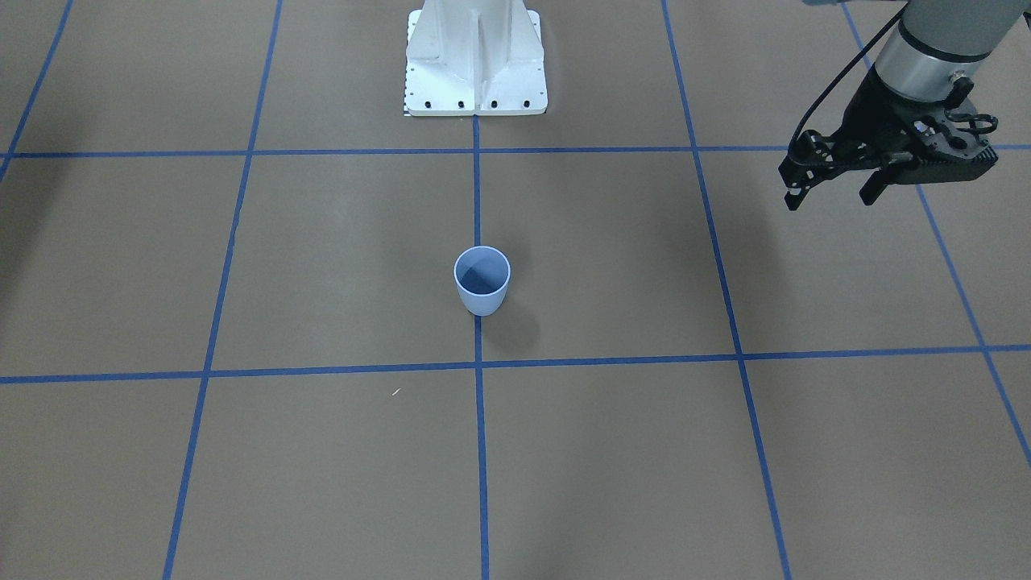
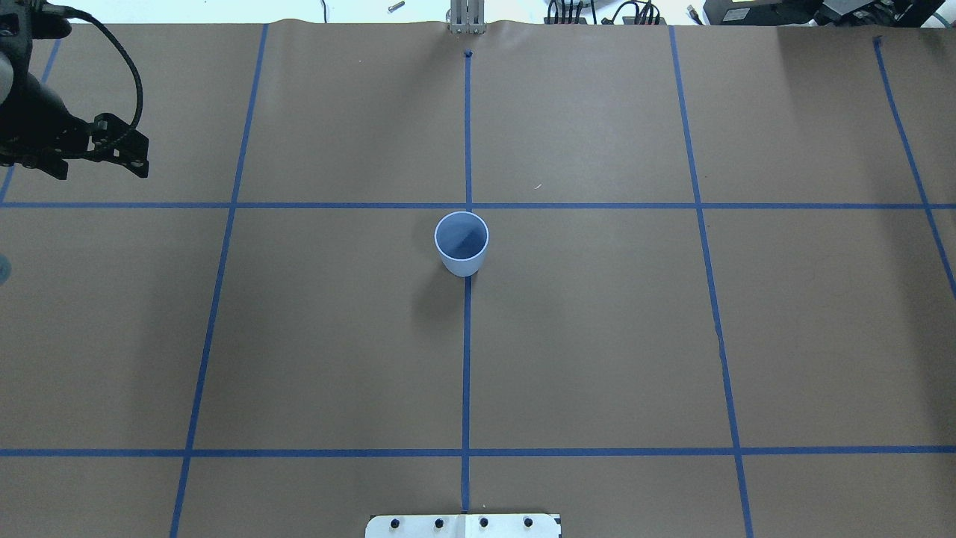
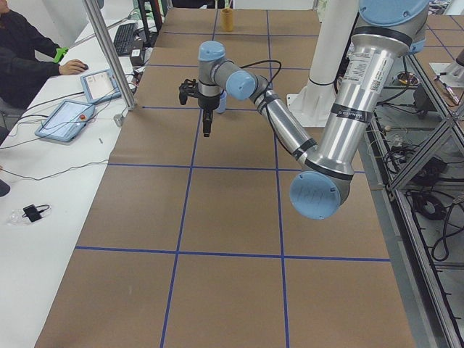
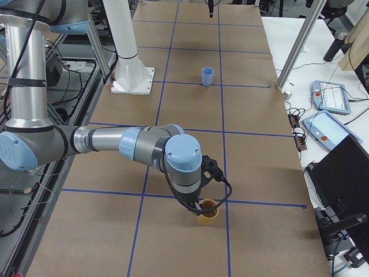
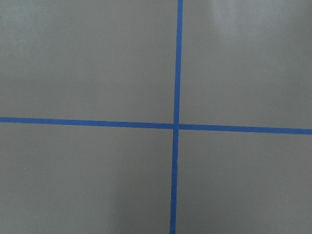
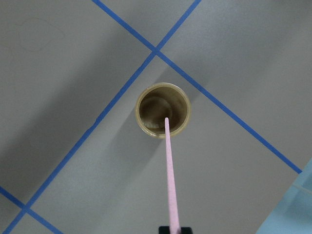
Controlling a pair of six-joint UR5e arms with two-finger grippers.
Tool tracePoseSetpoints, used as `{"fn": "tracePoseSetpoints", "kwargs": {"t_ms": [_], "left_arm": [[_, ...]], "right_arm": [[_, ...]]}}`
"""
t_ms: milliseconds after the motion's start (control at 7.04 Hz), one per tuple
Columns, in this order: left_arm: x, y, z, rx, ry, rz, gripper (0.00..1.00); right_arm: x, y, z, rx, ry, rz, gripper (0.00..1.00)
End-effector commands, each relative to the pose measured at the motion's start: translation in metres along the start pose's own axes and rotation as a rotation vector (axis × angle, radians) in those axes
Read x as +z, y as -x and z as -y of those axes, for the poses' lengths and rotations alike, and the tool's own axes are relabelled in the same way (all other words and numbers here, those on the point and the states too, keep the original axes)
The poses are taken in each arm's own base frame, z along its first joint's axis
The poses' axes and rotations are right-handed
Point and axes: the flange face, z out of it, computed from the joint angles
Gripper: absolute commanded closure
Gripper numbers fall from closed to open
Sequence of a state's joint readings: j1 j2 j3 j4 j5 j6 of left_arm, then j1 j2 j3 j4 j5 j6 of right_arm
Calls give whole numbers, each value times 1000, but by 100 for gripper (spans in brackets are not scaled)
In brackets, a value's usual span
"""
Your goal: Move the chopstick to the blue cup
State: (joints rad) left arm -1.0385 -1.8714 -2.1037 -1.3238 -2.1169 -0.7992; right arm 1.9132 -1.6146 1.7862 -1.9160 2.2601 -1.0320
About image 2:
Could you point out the aluminium frame post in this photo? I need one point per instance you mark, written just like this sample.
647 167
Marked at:
467 17

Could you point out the light blue plastic cup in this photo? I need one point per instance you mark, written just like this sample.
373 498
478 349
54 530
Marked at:
462 238

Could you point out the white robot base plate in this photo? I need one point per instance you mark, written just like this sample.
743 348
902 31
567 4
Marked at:
465 525

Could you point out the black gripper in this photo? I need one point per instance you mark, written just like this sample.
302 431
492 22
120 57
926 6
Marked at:
39 113

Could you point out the black equipment box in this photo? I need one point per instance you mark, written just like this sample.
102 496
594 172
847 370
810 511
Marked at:
894 14

